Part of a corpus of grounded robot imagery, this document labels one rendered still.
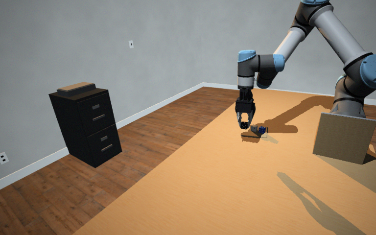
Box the white die with black pips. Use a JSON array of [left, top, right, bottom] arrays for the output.
[[251, 124, 258, 132]]

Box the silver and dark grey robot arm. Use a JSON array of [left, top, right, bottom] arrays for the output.
[[237, 0, 376, 118]]

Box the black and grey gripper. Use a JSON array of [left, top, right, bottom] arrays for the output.
[[235, 86, 256, 129]]

